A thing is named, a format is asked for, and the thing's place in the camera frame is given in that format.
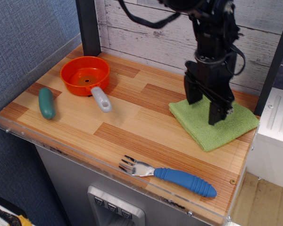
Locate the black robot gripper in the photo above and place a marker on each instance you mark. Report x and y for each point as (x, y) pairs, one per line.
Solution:
(210, 77)

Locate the green cloth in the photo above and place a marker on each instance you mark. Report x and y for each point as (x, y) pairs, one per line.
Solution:
(194, 119)

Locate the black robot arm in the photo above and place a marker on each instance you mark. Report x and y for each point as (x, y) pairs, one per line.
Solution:
(215, 31)

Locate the white ribbed appliance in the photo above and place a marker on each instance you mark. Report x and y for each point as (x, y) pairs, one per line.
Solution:
(265, 159)

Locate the silver button panel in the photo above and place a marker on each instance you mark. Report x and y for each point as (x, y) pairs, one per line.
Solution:
(109, 210)

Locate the grey cabinet front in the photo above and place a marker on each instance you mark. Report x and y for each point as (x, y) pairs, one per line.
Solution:
(71, 180)

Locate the teal oval soap bar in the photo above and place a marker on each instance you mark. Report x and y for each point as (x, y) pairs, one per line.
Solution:
(46, 103)

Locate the fork with blue handle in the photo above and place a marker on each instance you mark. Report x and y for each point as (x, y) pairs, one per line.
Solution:
(186, 180)

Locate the dark right vertical post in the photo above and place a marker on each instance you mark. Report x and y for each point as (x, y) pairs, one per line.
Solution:
(271, 76)

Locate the dark vertical post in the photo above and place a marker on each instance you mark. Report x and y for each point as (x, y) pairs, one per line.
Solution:
(271, 76)
(87, 18)

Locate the orange pot with grey handle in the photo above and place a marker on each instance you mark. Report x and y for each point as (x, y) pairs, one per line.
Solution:
(88, 75)

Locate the dark left vertical post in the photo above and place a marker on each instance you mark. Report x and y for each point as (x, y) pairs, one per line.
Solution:
(87, 18)

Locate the clear acrylic guard rail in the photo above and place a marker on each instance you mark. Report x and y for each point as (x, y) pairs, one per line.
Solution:
(140, 125)

